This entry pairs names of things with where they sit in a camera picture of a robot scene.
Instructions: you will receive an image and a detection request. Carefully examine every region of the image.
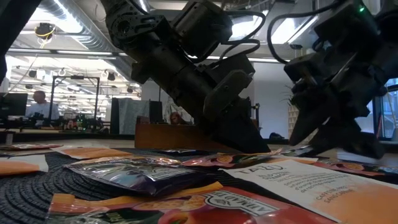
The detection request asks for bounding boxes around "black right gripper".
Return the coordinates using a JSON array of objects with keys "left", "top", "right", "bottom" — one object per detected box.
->
[{"left": 288, "top": 40, "right": 398, "bottom": 159}]

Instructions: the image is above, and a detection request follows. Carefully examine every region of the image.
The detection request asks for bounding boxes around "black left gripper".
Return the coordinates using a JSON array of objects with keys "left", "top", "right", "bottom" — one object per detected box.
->
[{"left": 132, "top": 34, "right": 271, "bottom": 154}]

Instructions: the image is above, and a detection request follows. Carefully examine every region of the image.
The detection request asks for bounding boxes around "red Ahmad tea bag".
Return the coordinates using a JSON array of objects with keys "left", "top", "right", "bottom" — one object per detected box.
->
[
  {"left": 182, "top": 152, "right": 280, "bottom": 169},
  {"left": 46, "top": 182, "right": 340, "bottom": 224},
  {"left": 313, "top": 157, "right": 398, "bottom": 178},
  {"left": 0, "top": 143, "right": 64, "bottom": 151}
]

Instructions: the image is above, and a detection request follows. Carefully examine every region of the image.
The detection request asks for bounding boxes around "dark purple tea bag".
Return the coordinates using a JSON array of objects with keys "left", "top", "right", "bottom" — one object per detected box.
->
[
  {"left": 63, "top": 157, "right": 215, "bottom": 197},
  {"left": 281, "top": 144, "right": 315, "bottom": 156}
]

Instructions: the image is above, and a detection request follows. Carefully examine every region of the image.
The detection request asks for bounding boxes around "white orange Tazo tea bag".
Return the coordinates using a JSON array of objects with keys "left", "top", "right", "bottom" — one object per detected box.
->
[
  {"left": 0, "top": 154, "right": 49, "bottom": 177},
  {"left": 219, "top": 159, "right": 398, "bottom": 223},
  {"left": 51, "top": 146, "right": 133, "bottom": 160},
  {"left": 264, "top": 155, "right": 320, "bottom": 165}
]

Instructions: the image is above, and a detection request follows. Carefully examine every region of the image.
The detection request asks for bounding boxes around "green blue tea packet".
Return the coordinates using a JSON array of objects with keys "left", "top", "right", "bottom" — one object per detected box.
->
[{"left": 154, "top": 148, "right": 215, "bottom": 156}]

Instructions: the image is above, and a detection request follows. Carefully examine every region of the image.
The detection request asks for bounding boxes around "wooden tea organizer box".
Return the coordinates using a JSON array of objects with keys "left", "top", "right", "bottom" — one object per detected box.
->
[{"left": 134, "top": 115, "right": 237, "bottom": 152}]

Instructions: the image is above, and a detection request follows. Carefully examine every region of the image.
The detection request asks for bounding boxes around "black upright panel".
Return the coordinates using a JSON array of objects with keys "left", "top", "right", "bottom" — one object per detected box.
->
[{"left": 149, "top": 100, "right": 164, "bottom": 124}]

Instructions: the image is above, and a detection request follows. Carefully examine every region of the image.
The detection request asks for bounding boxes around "grey office partition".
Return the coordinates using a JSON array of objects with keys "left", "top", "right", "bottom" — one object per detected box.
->
[{"left": 110, "top": 97, "right": 150, "bottom": 135}]

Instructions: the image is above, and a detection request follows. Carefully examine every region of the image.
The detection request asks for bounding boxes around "long ceiling strip light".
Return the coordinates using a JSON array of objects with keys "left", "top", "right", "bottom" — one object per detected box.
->
[{"left": 6, "top": 48, "right": 292, "bottom": 64}]

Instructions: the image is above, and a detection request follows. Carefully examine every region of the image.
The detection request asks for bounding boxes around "dark background table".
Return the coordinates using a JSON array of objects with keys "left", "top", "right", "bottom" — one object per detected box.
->
[{"left": 0, "top": 128, "right": 136, "bottom": 146}]

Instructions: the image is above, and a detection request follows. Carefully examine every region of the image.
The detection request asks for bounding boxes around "person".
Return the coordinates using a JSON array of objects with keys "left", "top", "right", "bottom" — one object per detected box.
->
[{"left": 24, "top": 90, "right": 60, "bottom": 127}]

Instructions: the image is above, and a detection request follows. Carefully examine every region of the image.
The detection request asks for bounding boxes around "black computer monitor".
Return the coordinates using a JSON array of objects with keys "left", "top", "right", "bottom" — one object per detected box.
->
[{"left": 0, "top": 92, "right": 29, "bottom": 118}]

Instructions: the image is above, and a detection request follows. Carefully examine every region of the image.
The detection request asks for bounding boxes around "round dark woven placemat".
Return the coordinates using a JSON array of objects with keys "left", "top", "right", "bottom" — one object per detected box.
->
[{"left": 0, "top": 147, "right": 398, "bottom": 224}]

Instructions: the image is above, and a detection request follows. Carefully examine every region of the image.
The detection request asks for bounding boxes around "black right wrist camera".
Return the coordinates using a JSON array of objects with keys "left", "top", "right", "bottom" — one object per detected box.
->
[{"left": 283, "top": 51, "right": 349, "bottom": 94}]

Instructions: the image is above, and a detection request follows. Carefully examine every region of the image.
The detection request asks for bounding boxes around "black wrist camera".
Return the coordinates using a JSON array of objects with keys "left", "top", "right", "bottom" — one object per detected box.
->
[
  {"left": 283, "top": 51, "right": 349, "bottom": 94},
  {"left": 172, "top": 0, "right": 234, "bottom": 58}
]

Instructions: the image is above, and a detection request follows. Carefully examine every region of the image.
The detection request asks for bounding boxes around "black right camera cable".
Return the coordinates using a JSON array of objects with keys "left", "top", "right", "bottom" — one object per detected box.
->
[{"left": 266, "top": 0, "right": 340, "bottom": 65}]

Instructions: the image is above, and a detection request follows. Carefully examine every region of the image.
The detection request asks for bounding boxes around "black camera cable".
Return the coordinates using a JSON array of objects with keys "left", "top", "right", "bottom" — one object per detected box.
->
[
  {"left": 198, "top": 10, "right": 267, "bottom": 68},
  {"left": 266, "top": 0, "right": 340, "bottom": 65}
]

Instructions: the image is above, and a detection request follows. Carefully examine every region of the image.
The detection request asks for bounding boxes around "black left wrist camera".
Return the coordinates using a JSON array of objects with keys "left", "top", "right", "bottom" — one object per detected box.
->
[{"left": 172, "top": 0, "right": 234, "bottom": 58}]

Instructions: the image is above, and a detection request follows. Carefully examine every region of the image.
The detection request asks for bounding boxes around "silver rectangular air duct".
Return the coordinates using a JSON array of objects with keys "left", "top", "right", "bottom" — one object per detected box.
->
[{"left": 269, "top": 0, "right": 321, "bottom": 50}]

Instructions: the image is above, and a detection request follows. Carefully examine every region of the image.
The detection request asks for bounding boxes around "black left camera cable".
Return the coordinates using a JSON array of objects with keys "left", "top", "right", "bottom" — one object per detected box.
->
[{"left": 198, "top": 10, "right": 267, "bottom": 68}]

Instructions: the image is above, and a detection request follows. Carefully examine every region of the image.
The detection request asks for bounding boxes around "black background station frame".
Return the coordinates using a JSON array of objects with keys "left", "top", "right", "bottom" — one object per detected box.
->
[{"left": 49, "top": 75, "right": 101, "bottom": 131}]

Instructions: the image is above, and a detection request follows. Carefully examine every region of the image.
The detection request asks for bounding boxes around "yellow black cable reel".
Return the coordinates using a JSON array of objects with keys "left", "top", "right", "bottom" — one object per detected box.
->
[{"left": 34, "top": 22, "right": 57, "bottom": 41}]

